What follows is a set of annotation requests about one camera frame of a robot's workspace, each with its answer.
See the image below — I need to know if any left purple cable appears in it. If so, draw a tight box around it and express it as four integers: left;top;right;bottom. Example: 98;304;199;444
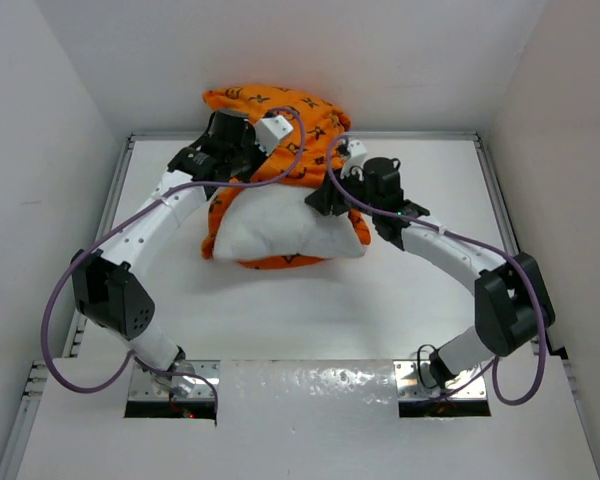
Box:
39;105;308;416

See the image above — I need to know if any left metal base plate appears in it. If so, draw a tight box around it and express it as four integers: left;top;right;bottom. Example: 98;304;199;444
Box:
127;360;220;402

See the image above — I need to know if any purple cable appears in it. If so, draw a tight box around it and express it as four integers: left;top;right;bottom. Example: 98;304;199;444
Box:
324;133;551;406
39;105;308;416

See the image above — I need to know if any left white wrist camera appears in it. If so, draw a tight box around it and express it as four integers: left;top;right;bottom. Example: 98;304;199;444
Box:
254;115;294;154

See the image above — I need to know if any orange patterned pillowcase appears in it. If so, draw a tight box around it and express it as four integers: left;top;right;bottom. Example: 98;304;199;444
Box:
200;84;351;270

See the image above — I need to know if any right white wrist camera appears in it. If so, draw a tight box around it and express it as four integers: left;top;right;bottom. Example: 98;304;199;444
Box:
343;139;368;167

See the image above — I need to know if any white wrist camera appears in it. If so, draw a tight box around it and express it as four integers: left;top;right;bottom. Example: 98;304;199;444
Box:
343;139;368;167
254;115;294;154

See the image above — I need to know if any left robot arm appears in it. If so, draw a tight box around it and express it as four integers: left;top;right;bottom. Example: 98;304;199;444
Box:
72;109;293;371

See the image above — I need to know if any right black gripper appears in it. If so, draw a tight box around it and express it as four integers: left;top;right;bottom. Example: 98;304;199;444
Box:
305;163;380;217

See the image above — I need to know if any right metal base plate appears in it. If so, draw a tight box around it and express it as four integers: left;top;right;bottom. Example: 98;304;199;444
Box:
393;358;487;403

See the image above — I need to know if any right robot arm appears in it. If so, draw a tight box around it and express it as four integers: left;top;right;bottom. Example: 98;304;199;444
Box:
305;157;555;389

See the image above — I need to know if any white pillow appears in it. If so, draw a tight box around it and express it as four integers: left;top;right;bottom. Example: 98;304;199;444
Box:
211;184;370;261

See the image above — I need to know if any aluminium table frame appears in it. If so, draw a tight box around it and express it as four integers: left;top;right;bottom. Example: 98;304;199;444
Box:
0;130;600;480

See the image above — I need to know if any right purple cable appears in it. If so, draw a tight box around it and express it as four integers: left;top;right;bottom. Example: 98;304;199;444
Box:
324;133;551;406

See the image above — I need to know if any metal base plate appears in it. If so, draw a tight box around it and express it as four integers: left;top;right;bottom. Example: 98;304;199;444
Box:
127;360;220;402
393;358;487;403

